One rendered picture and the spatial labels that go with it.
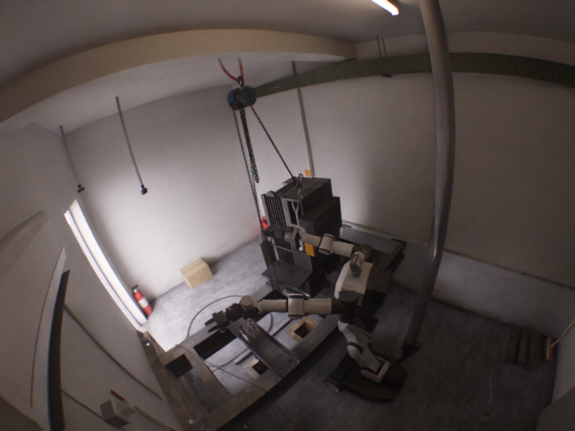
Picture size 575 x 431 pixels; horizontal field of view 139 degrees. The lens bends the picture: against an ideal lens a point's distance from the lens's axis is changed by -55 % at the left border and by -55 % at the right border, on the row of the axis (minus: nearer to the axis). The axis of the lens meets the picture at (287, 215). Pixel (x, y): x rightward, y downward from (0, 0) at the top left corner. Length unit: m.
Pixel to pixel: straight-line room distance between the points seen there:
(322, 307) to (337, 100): 2.21
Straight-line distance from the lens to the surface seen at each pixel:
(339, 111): 2.80
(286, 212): 1.94
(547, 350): 3.25
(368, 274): 1.42
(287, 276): 2.18
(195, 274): 3.87
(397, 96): 2.46
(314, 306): 1.25
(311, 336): 1.99
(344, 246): 1.60
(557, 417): 2.53
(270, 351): 1.97
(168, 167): 3.69
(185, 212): 3.87
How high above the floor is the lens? 2.31
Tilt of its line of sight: 26 degrees down
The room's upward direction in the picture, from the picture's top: 11 degrees counter-clockwise
